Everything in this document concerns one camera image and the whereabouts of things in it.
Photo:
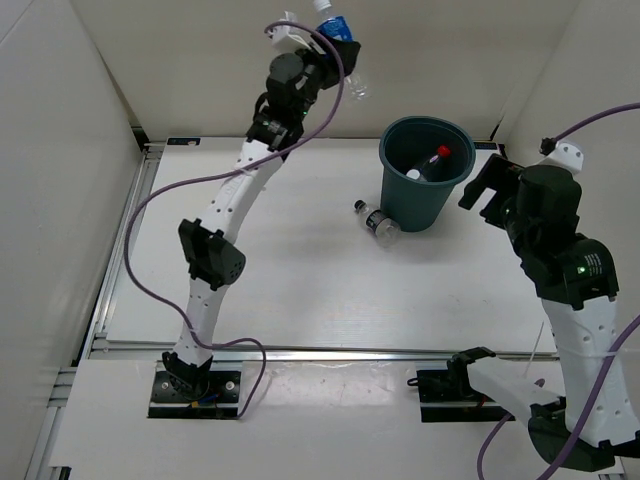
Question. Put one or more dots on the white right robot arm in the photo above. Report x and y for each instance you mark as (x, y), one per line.
(592, 423)

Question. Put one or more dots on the dark label bottle black cap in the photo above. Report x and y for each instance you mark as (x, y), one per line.
(373, 220)

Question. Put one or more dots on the aluminium table rail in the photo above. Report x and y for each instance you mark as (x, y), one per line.
(317, 286)

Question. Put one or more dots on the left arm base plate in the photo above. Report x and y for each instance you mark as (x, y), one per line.
(217, 399)

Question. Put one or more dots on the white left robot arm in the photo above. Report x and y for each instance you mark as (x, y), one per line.
(214, 263)

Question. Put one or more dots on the white zip tie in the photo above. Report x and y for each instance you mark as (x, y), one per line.
(533, 350)

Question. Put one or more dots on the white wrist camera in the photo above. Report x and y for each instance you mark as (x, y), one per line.
(286, 39)
(563, 154)

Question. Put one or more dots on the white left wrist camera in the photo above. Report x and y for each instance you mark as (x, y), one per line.
(286, 39)

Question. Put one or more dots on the teal plastic bin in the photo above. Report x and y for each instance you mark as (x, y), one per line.
(412, 204)

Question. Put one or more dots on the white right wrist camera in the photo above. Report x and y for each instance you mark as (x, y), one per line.
(563, 154)

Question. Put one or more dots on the blue table sticker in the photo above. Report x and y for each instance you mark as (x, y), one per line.
(183, 141)

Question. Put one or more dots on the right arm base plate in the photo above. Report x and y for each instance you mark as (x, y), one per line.
(442, 403)

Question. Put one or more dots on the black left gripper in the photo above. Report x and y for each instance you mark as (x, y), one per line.
(325, 62)

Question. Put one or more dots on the red label water bottle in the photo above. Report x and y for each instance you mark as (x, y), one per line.
(432, 168)

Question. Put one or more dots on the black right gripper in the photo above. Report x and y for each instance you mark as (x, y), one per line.
(495, 174)

